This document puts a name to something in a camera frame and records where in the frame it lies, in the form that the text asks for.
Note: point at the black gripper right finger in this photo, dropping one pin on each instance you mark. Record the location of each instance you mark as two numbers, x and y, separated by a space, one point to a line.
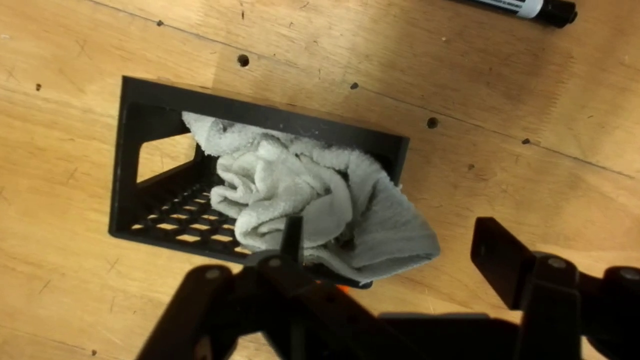
501 260

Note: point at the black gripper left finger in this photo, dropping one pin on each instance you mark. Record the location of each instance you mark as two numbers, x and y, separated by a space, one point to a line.
292 240

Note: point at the white terry towel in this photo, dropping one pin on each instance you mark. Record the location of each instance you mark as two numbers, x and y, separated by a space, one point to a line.
280 186

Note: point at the black perforated box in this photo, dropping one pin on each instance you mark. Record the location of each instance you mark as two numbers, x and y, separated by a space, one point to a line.
126 166

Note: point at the black white marker pen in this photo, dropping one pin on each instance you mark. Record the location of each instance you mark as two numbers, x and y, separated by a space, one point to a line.
526 7

